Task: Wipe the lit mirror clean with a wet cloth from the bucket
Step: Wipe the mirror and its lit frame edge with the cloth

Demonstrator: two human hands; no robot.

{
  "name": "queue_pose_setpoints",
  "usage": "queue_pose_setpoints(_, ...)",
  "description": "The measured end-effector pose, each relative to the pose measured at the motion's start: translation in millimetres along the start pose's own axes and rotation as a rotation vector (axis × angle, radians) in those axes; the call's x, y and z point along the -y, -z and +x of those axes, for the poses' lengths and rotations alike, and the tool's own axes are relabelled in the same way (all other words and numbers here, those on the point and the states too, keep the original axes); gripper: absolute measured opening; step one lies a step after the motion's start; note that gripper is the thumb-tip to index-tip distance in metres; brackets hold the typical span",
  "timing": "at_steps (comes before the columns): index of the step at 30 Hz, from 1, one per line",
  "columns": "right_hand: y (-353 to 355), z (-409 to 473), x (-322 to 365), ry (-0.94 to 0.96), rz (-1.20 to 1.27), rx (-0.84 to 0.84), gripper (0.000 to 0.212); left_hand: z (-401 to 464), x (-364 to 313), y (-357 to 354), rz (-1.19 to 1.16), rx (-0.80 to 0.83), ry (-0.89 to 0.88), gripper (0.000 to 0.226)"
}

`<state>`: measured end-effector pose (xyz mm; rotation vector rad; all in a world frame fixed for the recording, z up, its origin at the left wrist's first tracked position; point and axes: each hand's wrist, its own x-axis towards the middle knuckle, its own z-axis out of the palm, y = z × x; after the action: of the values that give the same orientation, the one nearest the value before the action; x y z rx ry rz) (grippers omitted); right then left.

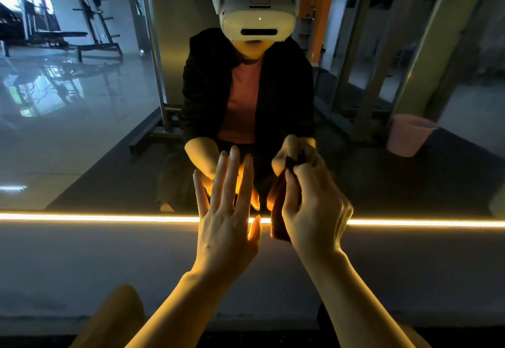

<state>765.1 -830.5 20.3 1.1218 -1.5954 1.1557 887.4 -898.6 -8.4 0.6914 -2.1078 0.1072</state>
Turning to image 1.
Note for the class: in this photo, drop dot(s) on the person's right hand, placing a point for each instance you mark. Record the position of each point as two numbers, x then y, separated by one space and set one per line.
317 210

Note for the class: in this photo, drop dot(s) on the person's left hand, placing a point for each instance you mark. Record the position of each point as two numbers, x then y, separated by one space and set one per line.
225 229

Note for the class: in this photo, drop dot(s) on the dark brown cleaning cloth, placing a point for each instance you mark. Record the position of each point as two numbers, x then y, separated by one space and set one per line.
278 206

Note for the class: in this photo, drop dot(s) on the large wall mirror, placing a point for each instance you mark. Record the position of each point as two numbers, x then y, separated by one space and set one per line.
71 123

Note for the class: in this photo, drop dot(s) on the person's right forearm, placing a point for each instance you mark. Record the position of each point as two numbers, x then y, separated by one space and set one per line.
355 304

